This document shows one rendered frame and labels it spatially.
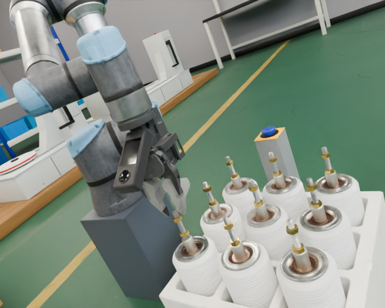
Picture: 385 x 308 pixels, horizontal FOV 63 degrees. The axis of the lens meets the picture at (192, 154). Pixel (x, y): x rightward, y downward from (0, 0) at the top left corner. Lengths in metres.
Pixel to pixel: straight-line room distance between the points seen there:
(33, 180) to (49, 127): 0.52
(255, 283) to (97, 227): 0.49
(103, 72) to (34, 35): 0.29
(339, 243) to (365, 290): 0.08
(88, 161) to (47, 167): 1.63
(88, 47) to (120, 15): 6.28
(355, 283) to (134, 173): 0.41
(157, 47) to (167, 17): 2.17
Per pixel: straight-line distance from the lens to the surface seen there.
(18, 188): 2.38
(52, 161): 2.50
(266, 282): 0.62
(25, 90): 0.66
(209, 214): 0.77
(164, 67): 4.08
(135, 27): 6.66
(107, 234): 0.92
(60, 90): 0.65
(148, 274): 0.94
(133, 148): 0.55
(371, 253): 0.68
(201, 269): 0.66
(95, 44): 0.55
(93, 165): 0.85
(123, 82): 0.54
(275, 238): 0.68
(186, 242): 0.67
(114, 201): 0.88
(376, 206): 0.79
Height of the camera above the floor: 0.64
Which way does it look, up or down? 19 degrees down
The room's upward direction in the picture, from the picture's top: 23 degrees counter-clockwise
